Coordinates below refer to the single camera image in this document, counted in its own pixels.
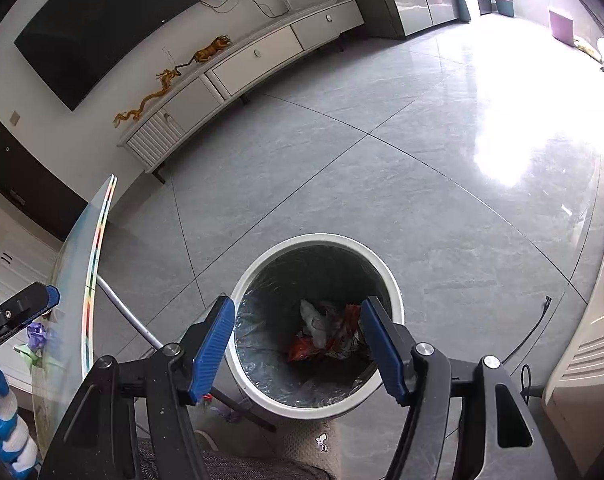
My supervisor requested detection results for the small purple plastic bag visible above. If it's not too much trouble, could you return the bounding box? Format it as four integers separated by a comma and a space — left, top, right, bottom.
26, 322, 50, 348

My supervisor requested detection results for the purple bin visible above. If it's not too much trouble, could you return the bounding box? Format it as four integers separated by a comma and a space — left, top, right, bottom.
548, 6, 575, 42

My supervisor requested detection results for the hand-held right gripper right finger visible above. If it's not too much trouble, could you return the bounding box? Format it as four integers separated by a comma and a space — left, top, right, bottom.
360, 296, 557, 480

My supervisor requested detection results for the grey mesh slipper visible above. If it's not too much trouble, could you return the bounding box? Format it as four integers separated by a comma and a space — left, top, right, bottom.
277, 417, 343, 466

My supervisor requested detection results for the dark brown entrance door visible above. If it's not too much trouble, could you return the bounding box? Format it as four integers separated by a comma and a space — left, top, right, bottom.
0, 110, 75, 241

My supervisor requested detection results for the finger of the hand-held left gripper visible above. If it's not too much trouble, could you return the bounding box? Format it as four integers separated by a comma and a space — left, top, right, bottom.
0, 282, 61, 351

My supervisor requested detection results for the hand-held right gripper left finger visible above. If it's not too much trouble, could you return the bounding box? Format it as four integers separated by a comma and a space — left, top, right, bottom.
38, 296, 236, 480

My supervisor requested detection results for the person's grey trouser leg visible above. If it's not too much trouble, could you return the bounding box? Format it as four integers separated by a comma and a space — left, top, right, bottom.
134, 435, 333, 480

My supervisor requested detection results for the golden tiger figurine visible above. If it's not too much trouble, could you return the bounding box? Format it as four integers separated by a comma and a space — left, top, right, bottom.
192, 35, 233, 64

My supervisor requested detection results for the red snack packet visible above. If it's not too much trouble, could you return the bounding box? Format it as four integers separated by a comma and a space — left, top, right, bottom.
287, 335, 327, 363

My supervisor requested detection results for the brown snack bag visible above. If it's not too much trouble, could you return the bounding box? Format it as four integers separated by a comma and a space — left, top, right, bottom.
327, 304, 370, 361

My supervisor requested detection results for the white round trash bin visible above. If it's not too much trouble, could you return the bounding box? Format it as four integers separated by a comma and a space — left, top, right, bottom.
225, 232, 406, 420

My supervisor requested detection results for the white printed plastic bag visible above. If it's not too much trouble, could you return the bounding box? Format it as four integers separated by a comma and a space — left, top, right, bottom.
299, 299, 340, 348

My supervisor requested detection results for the black wall television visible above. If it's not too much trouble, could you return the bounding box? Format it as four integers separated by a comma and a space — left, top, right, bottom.
13, 0, 269, 112

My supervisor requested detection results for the golden dragon figurine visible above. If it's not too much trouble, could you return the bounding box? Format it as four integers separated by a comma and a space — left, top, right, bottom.
154, 62, 203, 92
113, 85, 170, 128

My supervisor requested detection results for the black floor cable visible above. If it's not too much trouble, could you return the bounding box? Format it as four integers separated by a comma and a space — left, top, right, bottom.
502, 296, 552, 365

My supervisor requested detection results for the yellow cloth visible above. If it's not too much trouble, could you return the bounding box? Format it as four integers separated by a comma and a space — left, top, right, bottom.
574, 37, 604, 61

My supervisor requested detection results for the white ribbed cabinet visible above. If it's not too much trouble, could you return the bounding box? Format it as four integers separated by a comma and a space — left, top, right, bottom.
542, 280, 604, 480

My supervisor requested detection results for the landscape printed table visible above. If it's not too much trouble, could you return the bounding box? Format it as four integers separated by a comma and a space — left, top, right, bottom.
32, 174, 277, 456

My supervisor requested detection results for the white television stand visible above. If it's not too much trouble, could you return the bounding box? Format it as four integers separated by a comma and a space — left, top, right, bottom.
117, 0, 365, 184

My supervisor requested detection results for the green wrapper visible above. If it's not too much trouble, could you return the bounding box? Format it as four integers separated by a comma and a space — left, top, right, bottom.
13, 344, 43, 368

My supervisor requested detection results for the white lower shoe cabinet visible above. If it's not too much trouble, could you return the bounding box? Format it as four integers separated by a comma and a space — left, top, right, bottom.
0, 195, 63, 386

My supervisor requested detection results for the blue white twisted cord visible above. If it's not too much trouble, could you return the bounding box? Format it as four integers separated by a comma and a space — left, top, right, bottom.
0, 367, 39, 478

